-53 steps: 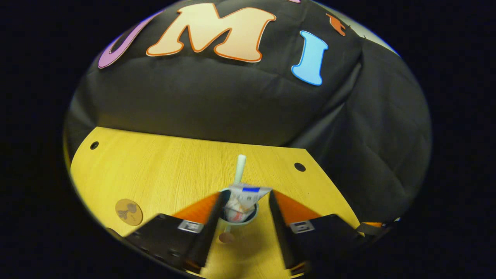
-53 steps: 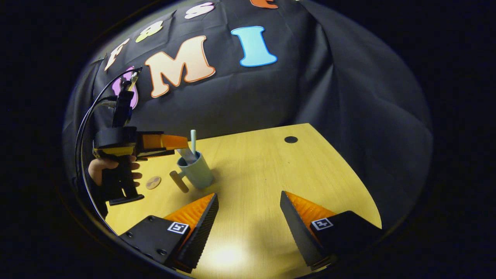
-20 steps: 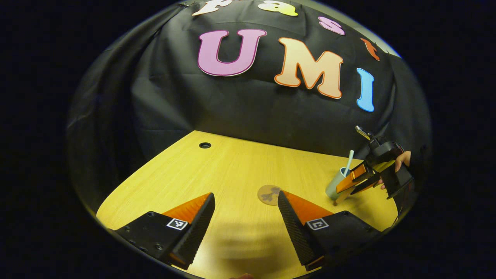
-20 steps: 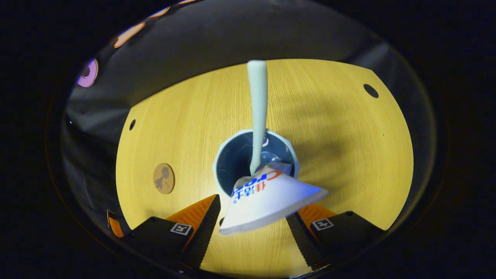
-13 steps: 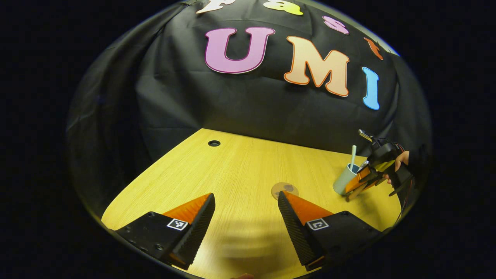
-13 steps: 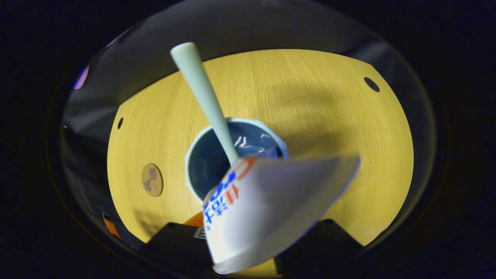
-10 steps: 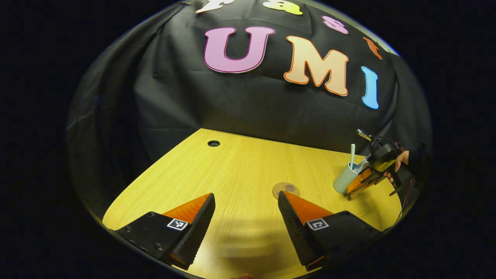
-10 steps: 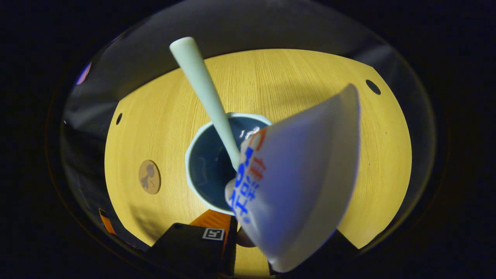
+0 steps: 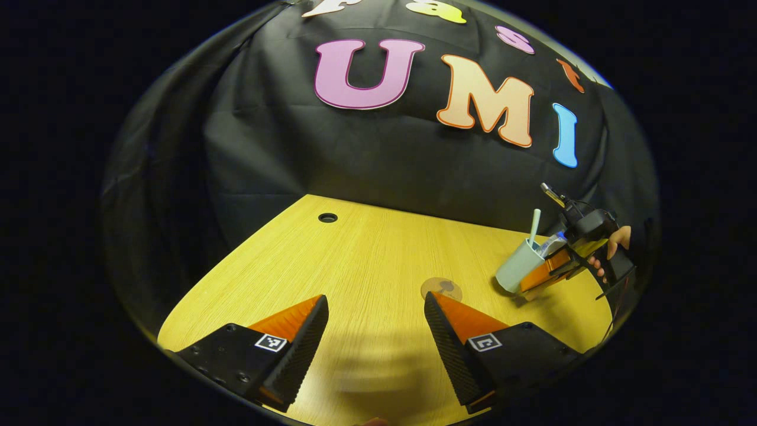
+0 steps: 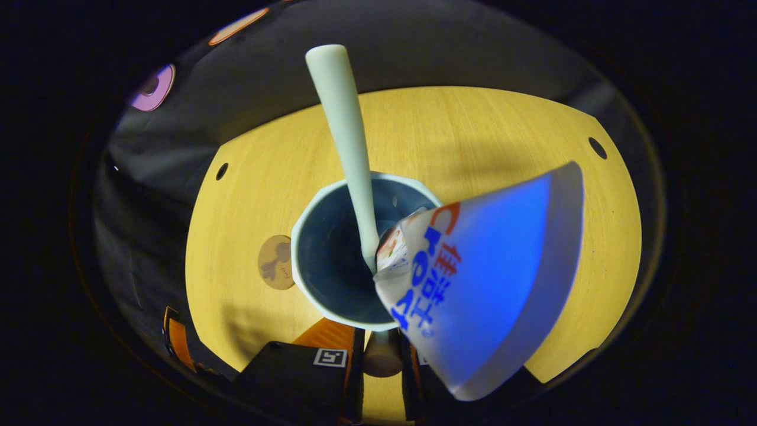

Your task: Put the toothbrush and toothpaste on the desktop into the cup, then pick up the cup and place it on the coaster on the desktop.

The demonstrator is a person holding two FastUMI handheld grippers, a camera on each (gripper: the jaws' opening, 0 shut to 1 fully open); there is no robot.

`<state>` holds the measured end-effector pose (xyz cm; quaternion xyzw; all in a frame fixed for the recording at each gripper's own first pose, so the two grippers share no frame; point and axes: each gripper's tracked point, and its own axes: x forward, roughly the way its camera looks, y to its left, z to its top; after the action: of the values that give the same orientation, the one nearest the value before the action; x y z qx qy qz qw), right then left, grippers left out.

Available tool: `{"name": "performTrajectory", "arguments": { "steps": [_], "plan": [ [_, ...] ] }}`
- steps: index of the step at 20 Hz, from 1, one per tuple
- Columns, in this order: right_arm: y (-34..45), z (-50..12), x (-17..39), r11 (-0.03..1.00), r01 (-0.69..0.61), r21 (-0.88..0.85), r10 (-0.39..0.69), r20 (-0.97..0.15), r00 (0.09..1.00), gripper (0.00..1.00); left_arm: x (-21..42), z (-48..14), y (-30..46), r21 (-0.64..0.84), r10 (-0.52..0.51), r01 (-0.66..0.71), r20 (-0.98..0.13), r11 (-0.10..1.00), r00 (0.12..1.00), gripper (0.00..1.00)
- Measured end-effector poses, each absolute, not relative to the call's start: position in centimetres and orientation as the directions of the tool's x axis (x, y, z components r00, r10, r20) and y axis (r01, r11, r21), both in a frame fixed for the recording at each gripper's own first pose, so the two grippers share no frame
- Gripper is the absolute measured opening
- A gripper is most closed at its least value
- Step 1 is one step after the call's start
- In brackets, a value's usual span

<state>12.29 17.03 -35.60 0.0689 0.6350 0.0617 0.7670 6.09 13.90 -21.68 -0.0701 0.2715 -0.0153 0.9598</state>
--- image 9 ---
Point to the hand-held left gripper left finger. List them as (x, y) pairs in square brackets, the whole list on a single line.
[(304, 358)]

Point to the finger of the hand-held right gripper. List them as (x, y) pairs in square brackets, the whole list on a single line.
[(547, 272)]

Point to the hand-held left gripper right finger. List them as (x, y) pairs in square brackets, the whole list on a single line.
[(452, 358)]

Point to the white toothpaste tube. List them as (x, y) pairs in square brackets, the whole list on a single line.
[(550, 244)]

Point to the pale green toothbrush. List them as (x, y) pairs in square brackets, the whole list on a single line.
[(534, 228)]

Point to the round brown coaster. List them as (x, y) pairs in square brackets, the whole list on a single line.
[(437, 287)]

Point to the yellow wooden desktop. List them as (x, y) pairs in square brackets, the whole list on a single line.
[(355, 266)]

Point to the black backdrop cloth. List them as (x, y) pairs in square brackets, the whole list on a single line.
[(384, 154)]

